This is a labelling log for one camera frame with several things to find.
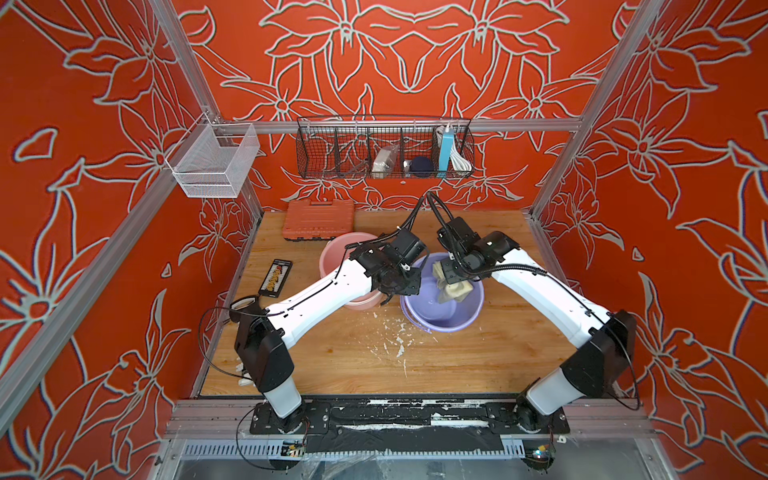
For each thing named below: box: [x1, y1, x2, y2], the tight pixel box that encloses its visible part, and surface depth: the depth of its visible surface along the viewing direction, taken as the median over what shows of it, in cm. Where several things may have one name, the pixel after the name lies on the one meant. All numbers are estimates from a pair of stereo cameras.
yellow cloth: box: [432, 261, 473, 304], surface depth 79 cm
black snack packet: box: [258, 259, 293, 298], surface depth 102 cm
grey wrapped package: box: [372, 144, 400, 179], surface depth 94 cm
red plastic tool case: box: [282, 199, 355, 241], surface depth 116 cm
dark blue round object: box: [410, 156, 434, 178], surface depth 97 cm
